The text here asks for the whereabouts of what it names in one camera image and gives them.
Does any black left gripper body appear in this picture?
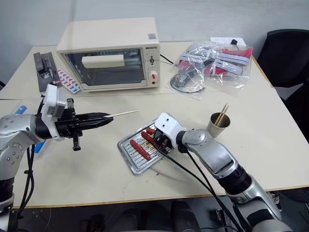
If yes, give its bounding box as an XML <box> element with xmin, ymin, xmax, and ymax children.
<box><xmin>55</xmin><ymin>98</ymin><xmax>84</xmax><ymax>152</ymax></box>

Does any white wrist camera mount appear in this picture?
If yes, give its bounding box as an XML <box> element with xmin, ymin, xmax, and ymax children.
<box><xmin>154</xmin><ymin>112</ymin><xmax>187</xmax><ymax>148</ymax></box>
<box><xmin>40</xmin><ymin>84</ymin><xmax>67</xmax><ymax>141</ymax></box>

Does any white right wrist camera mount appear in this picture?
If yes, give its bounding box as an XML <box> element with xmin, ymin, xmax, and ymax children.
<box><xmin>154</xmin><ymin>112</ymin><xmax>187</xmax><ymax>148</ymax></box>

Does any wooden skewer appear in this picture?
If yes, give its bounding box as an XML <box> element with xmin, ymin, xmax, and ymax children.
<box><xmin>103</xmin><ymin>109</ymin><xmax>140</xmax><ymax>118</ymax></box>
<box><xmin>219</xmin><ymin>104</ymin><xmax>230</xmax><ymax>127</ymax></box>
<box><xmin>216</xmin><ymin>101</ymin><xmax>228</xmax><ymax>126</ymax></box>

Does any card with red blue shapes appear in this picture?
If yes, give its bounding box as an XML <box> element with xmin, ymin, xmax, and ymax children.
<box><xmin>56</xmin><ymin>68</ymin><xmax>82</xmax><ymax>95</ymax></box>

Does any cream toaster oven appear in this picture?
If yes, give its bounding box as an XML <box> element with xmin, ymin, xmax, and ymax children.
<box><xmin>56</xmin><ymin>17</ymin><xmax>161</xmax><ymax>94</ymax></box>

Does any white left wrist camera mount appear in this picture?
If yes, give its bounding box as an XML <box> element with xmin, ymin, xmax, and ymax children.
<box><xmin>40</xmin><ymin>84</ymin><xmax>67</xmax><ymax>141</ymax></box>

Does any dark rounded shape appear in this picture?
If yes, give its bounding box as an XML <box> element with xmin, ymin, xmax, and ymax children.
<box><xmin>169</xmin><ymin>200</ymin><xmax>201</xmax><ymax>232</ymax></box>
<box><xmin>117</xmin><ymin>207</ymin><xmax>148</xmax><ymax>232</ymax></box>

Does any metal grill tray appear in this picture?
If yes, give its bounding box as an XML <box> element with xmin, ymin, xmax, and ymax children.
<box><xmin>117</xmin><ymin>120</ymin><xmax>170</xmax><ymax>175</ymax></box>

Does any dark shoe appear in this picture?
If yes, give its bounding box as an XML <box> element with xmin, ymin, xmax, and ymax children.
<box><xmin>267</xmin><ymin>191</ymin><xmax>283</xmax><ymax>213</ymax></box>

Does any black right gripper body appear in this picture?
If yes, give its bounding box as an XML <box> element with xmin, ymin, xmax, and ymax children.
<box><xmin>153</xmin><ymin>129</ymin><xmax>174</xmax><ymax>153</ymax></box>

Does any white power strip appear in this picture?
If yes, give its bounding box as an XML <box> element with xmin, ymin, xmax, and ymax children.
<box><xmin>209</xmin><ymin>36</ymin><xmax>248</xmax><ymax>48</ymax></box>

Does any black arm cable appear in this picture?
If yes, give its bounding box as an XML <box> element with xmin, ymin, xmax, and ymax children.
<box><xmin>16</xmin><ymin>144</ymin><xmax>36</xmax><ymax>232</ymax></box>
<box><xmin>178</xmin><ymin>144</ymin><xmax>243</xmax><ymax>232</ymax></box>
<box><xmin>163</xmin><ymin>151</ymin><xmax>239</xmax><ymax>232</ymax></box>

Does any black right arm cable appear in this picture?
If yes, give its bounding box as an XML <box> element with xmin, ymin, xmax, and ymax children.
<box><xmin>178</xmin><ymin>144</ymin><xmax>243</xmax><ymax>232</ymax></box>
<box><xmin>163</xmin><ymin>151</ymin><xmax>239</xmax><ymax>232</ymax></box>

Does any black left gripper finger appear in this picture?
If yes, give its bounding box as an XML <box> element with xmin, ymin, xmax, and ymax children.
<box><xmin>76</xmin><ymin>117</ymin><xmax>114</xmax><ymax>131</ymax></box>
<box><xmin>76</xmin><ymin>112</ymin><xmax>111</xmax><ymax>121</ymax></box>

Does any metal cup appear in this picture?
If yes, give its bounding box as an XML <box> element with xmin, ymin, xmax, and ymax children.
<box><xmin>206</xmin><ymin>112</ymin><xmax>231</xmax><ymax>139</ymax></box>

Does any black oven power cable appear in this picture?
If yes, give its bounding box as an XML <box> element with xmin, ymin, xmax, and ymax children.
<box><xmin>159</xmin><ymin>54</ymin><xmax>175</xmax><ymax>66</ymax></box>

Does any plastic bag with electronics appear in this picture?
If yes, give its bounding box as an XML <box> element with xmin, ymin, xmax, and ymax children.
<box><xmin>165</xmin><ymin>64</ymin><xmax>206</xmax><ymax>102</ymax></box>

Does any plastic bag with red items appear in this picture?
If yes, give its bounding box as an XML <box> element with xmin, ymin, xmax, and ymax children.
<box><xmin>177</xmin><ymin>39</ymin><xmax>253</xmax><ymax>93</ymax></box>

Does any black chair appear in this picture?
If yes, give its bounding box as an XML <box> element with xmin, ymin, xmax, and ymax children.
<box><xmin>256</xmin><ymin>29</ymin><xmax>309</xmax><ymax>88</ymax></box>

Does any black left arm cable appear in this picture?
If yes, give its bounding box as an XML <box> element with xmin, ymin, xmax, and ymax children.
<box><xmin>16</xmin><ymin>144</ymin><xmax>36</xmax><ymax>232</ymax></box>

